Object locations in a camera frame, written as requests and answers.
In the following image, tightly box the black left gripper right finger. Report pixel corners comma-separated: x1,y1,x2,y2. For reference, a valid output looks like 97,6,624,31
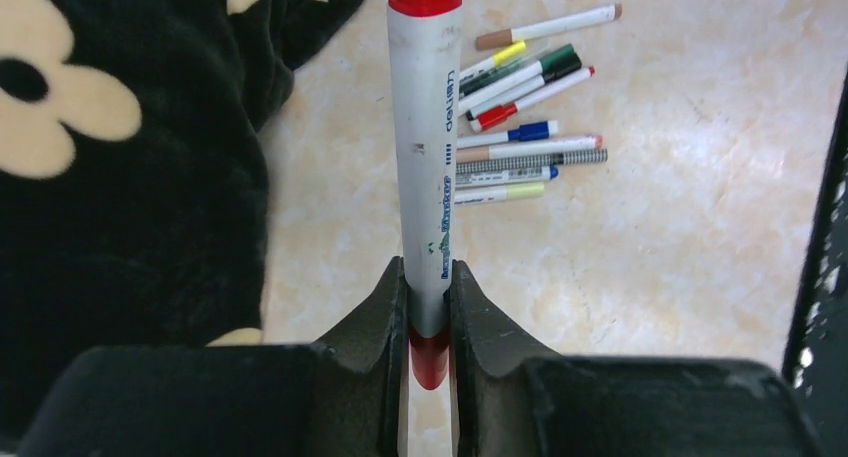
449,261,823,456

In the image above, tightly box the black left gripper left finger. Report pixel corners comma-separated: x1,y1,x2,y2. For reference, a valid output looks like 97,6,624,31
18,258,408,456

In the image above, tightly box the green transparent pen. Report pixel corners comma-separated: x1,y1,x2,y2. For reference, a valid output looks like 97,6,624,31
459,49,547,98

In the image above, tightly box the white pen with yellow cap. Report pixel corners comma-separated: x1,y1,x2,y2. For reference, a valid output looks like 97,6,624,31
459,40,527,83

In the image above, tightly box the white marker with red cap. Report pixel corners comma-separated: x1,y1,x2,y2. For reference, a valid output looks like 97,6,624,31
387,0,463,390

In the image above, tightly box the white pen with brown cap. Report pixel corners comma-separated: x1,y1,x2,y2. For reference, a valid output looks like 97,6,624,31
474,3,623,51

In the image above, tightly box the white pen with light-green cap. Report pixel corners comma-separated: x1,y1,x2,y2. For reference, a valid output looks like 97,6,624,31
454,181,546,206

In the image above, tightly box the white pen with blue end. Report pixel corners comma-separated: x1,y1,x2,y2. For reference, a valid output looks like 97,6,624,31
456,166,559,189

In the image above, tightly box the white pen with beige cap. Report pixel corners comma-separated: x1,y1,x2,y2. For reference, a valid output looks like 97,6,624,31
455,134,604,164

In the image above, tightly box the white pen with blue cap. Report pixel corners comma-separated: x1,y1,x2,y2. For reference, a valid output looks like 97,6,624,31
457,120,559,149

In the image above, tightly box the white pen with red cap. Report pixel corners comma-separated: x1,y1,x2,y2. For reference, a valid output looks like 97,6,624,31
469,66,596,133

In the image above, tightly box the white pen with green cap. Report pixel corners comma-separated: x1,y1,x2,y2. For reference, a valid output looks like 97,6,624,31
457,44,576,113

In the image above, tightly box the black pillow with cream flowers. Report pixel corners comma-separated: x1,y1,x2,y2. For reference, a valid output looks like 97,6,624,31
1,0,365,446

